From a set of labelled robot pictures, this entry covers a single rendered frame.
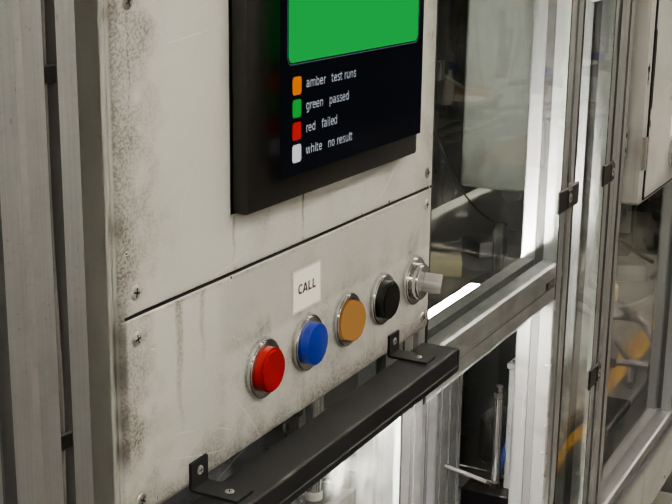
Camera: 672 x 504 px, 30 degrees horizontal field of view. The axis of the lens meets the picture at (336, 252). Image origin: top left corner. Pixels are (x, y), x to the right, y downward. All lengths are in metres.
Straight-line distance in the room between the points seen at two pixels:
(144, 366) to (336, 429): 0.20
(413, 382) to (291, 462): 0.17
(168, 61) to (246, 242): 0.14
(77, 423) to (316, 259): 0.25
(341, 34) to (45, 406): 0.32
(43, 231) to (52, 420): 0.10
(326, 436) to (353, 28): 0.27
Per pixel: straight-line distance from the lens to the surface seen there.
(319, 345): 0.87
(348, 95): 0.84
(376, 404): 0.91
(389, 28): 0.89
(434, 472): 1.66
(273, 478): 0.79
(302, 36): 0.78
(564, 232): 1.46
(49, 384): 0.67
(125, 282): 0.69
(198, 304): 0.75
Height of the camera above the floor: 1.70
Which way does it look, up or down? 15 degrees down
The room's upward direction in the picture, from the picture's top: 1 degrees clockwise
